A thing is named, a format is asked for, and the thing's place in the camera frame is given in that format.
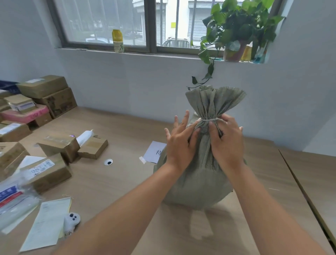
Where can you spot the white device with dark buttons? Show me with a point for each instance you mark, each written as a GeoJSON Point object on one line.
{"type": "Point", "coordinates": [71, 222]}

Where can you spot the taped white labelled cardboard box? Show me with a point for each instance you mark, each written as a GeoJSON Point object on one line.
{"type": "Point", "coordinates": [14, 131]}

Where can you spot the person's right hand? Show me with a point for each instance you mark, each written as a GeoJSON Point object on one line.
{"type": "Point", "coordinates": [229, 147]}

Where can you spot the yellow drink bottle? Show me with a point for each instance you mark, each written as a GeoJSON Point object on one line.
{"type": "Point", "coordinates": [118, 40]}

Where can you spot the person's left hand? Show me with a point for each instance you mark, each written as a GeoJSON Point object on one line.
{"type": "Point", "coordinates": [179, 149]}

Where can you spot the printed brown cardboard box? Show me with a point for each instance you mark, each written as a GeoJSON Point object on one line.
{"type": "Point", "coordinates": [11, 157]}

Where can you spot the person's right forearm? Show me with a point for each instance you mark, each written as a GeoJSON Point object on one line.
{"type": "Point", "coordinates": [270, 218]}

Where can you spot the clear plastic mailer bags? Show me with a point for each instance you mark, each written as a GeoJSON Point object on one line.
{"type": "Point", "coordinates": [15, 205]}

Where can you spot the dark blue flat item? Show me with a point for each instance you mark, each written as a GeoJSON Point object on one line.
{"type": "Point", "coordinates": [9, 86]}

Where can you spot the large plain cardboard box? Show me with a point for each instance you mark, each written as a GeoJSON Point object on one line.
{"type": "Point", "coordinates": [42, 86]}

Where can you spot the silver round desk grommet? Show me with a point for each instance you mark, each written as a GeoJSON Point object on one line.
{"type": "Point", "coordinates": [108, 162]}

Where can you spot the green woven sack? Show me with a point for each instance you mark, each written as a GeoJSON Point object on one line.
{"type": "Point", "coordinates": [202, 184]}

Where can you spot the dark framed barred window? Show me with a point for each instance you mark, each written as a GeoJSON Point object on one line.
{"type": "Point", "coordinates": [151, 26]}

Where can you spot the open brown cardboard box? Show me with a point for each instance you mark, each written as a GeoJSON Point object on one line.
{"type": "Point", "coordinates": [60, 147]}

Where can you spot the yellow glass bottle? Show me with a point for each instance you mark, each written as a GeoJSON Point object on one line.
{"type": "Point", "coordinates": [246, 53]}

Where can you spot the white paper sheet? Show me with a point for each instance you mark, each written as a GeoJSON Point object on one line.
{"type": "Point", "coordinates": [47, 223]}

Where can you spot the white paper sign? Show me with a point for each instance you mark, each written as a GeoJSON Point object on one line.
{"type": "Point", "coordinates": [155, 152]}

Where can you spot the person's left forearm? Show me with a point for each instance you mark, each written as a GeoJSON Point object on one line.
{"type": "Point", "coordinates": [123, 220]}

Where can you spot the green potted plant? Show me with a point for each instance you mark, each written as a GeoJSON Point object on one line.
{"type": "Point", "coordinates": [236, 23]}

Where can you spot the blue glass bottle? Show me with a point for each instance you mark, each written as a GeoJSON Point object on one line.
{"type": "Point", "coordinates": [260, 56]}

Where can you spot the white rolled sheet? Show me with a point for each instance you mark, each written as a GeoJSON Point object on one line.
{"type": "Point", "coordinates": [84, 138]}

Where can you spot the pink topped box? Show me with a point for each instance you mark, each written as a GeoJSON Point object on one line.
{"type": "Point", "coordinates": [23, 117]}

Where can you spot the small white labelled cardboard box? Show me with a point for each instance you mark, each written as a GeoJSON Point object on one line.
{"type": "Point", "coordinates": [21, 103]}

